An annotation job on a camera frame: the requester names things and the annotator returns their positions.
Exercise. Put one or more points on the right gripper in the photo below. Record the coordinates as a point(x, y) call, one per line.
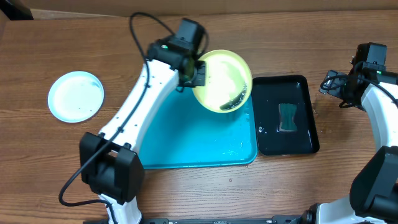
point(357, 103)

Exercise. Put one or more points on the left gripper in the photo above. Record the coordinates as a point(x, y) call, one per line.
point(199, 79)

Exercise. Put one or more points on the yellow plate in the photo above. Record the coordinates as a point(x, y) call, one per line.
point(228, 82)

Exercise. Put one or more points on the green orange sponge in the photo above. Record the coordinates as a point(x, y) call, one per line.
point(287, 113)

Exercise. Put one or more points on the light blue plate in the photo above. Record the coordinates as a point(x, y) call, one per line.
point(75, 97)

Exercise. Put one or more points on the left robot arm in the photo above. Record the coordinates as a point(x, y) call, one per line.
point(110, 162)

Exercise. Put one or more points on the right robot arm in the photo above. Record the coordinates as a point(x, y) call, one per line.
point(371, 88)

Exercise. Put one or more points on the teal plastic tray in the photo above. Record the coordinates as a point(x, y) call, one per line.
point(184, 134)

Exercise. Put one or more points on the black water tray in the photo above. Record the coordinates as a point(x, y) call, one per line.
point(267, 93)

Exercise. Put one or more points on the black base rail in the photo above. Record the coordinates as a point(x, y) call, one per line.
point(277, 219)

